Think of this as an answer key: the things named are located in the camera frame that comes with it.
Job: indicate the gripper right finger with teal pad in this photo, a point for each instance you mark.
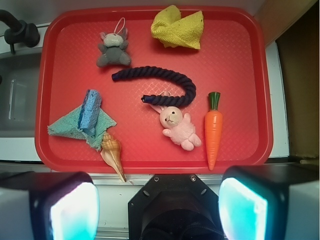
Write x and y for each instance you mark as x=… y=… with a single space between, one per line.
x=270 y=202

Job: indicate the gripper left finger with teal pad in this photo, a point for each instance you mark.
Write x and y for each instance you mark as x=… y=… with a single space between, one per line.
x=48 y=206

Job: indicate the yellow cloth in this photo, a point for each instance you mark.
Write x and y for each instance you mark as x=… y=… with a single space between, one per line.
x=173 y=30

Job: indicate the light teal cloth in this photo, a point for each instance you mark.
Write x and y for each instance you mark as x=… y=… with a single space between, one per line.
x=67 y=126

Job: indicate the orange toy carrot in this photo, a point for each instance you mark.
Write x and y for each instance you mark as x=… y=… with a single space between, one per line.
x=213 y=123

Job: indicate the tan spiral seashell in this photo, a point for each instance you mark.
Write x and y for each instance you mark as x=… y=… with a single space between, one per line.
x=111 y=154

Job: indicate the blue sponge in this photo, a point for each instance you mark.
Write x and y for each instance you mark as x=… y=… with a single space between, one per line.
x=89 y=112

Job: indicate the pink plush bunny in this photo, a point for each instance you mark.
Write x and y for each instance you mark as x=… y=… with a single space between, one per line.
x=178 y=127

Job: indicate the grey sink basin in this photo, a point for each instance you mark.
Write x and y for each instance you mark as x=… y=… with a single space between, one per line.
x=19 y=77

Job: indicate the red plastic tray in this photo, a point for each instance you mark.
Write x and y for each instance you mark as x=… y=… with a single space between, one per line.
x=231 y=61

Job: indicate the grey plush bunny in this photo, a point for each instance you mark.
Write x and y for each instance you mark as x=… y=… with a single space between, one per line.
x=114 y=45

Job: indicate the grey faucet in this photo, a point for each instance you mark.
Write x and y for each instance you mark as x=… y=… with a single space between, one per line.
x=19 y=32

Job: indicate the brown cardboard panel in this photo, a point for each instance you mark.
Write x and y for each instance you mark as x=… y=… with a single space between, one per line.
x=294 y=25

